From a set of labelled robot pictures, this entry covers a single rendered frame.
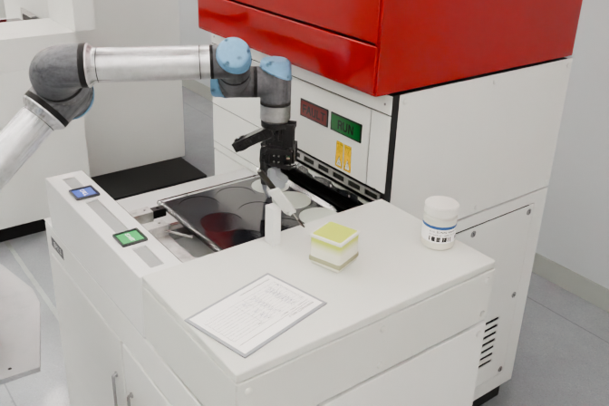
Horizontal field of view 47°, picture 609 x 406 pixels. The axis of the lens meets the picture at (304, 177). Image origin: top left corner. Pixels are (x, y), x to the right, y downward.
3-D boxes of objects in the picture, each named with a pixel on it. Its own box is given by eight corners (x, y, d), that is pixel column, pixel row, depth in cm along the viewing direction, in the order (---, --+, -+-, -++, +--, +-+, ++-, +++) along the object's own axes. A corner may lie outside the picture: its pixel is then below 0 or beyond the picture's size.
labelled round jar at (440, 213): (436, 231, 153) (441, 192, 149) (460, 245, 148) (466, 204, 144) (413, 240, 149) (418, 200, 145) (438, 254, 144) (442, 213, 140)
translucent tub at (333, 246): (328, 247, 145) (329, 218, 142) (359, 259, 141) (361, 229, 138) (307, 263, 139) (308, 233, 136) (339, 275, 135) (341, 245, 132)
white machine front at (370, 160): (219, 146, 234) (217, 26, 217) (385, 247, 175) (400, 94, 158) (211, 148, 232) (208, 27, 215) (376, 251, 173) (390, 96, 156)
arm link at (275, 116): (256, 106, 167) (265, 96, 175) (256, 124, 169) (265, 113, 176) (286, 110, 166) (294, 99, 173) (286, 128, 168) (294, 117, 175)
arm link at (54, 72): (15, 31, 145) (250, 25, 151) (31, 52, 156) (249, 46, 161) (14, 82, 143) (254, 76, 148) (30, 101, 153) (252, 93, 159)
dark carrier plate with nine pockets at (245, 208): (275, 174, 196) (275, 171, 196) (355, 222, 171) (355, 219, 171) (164, 203, 177) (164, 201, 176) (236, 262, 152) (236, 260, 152)
